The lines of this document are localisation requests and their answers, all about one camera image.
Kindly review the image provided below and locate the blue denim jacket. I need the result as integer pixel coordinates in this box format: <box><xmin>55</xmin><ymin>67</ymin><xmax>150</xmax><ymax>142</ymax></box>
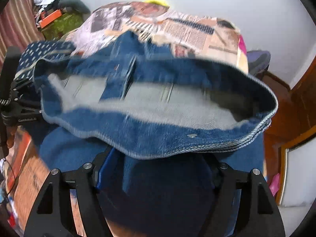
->
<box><xmin>28</xmin><ymin>32</ymin><xmax>278</xmax><ymax>236</ymax></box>

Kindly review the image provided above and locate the pink croc shoe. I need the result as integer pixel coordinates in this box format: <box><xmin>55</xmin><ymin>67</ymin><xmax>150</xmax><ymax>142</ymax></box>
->
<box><xmin>269</xmin><ymin>173</ymin><xmax>280</xmax><ymax>196</ymax></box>

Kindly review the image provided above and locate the navy patterned cloth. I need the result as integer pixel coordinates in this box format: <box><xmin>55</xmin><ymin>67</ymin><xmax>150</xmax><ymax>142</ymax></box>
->
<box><xmin>14</xmin><ymin>41</ymin><xmax>75</xmax><ymax>80</ymax></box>

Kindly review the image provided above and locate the striped brown curtain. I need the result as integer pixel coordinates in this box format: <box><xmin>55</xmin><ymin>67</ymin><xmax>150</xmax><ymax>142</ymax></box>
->
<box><xmin>1</xmin><ymin>0</ymin><xmax>44</xmax><ymax>63</ymax></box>

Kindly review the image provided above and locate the orange box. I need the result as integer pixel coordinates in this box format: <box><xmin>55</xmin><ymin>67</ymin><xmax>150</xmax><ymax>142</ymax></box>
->
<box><xmin>39</xmin><ymin>10</ymin><xmax>62</xmax><ymax>28</ymax></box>

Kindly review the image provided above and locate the brown wooden door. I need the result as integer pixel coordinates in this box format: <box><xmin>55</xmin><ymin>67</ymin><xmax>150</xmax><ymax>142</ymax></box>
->
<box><xmin>261</xmin><ymin>56</ymin><xmax>316</xmax><ymax>206</ymax></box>

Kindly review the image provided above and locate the dark grey cloth pile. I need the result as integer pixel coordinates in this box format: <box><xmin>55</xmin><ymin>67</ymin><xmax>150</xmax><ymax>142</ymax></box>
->
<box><xmin>34</xmin><ymin>0</ymin><xmax>90</xmax><ymax>14</ymax></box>

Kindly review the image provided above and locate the yellow object behind bed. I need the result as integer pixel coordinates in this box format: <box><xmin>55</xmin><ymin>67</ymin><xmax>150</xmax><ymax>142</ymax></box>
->
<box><xmin>144</xmin><ymin>0</ymin><xmax>169</xmax><ymax>7</ymax></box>

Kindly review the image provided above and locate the newspaper print bed sheet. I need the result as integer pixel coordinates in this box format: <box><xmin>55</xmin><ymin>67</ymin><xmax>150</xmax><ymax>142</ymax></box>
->
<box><xmin>1</xmin><ymin>2</ymin><xmax>248</xmax><ymax>231</ymax></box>

